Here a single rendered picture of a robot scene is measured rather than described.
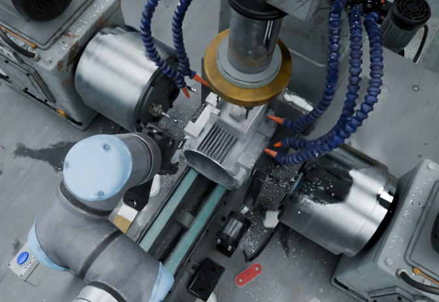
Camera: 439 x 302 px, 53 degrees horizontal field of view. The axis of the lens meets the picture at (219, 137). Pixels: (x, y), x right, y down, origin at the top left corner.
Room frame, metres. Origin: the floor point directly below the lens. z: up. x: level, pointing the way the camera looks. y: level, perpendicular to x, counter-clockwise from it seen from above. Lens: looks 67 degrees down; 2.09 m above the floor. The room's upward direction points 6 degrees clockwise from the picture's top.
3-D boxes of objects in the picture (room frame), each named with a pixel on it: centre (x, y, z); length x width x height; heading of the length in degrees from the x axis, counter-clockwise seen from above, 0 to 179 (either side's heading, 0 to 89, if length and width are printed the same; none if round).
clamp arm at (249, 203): (0.29, -0.09, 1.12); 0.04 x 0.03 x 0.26; 154
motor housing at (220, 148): (0.46, -0.02, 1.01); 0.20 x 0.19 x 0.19; 154
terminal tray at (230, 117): (0.50, -0.04, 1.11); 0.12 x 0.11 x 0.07; 154
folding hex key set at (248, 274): (0.14, -0.12, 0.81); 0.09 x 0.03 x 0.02; 130
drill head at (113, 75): (0.61, 0.30, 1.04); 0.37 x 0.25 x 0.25; 64
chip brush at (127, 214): (0.31, 0.23, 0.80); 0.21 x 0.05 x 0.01; 159
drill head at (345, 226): (0.32, -0.32, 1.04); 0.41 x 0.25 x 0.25; 64
